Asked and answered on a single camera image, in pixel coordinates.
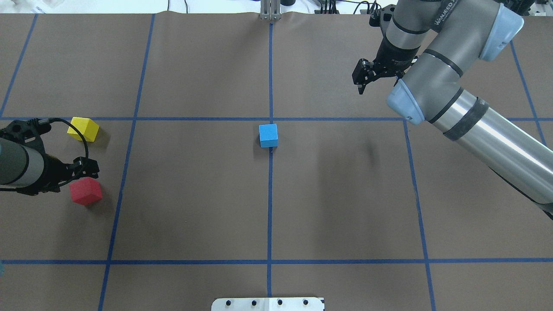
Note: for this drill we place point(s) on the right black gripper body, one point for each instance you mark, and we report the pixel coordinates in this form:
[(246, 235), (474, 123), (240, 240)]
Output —
[(392, 58)]

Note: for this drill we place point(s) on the aluminium frame post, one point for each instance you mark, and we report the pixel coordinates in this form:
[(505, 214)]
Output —
[(270, 10)]

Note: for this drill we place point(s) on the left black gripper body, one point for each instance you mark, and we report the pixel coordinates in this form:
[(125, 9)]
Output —
[(54, 172)]

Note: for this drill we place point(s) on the yellow cube block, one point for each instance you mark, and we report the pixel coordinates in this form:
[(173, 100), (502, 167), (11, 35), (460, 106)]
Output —
[(87, 127)]

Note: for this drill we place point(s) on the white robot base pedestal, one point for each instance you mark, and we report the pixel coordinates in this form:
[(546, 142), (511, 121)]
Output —
[(269, 304)]

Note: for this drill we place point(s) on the blue cube block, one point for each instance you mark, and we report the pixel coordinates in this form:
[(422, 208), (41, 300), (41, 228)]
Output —
[(268, 135)]

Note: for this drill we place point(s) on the brown paper table cover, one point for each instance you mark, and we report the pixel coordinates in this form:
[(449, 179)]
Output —
[(355, 205)]

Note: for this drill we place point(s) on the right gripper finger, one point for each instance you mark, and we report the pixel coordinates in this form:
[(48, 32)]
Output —
[(361, 87)]

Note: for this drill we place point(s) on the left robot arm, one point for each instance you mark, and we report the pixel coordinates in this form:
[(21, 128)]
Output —
[(28, 171)]

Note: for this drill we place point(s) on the red cube block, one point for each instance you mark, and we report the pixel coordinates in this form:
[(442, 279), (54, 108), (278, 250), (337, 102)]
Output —
[(86, 191)]

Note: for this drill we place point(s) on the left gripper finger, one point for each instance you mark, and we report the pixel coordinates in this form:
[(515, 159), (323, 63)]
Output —
[(85, 167)]

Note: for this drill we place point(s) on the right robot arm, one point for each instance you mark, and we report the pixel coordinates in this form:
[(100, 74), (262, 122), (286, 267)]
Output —
[(428, 46)]

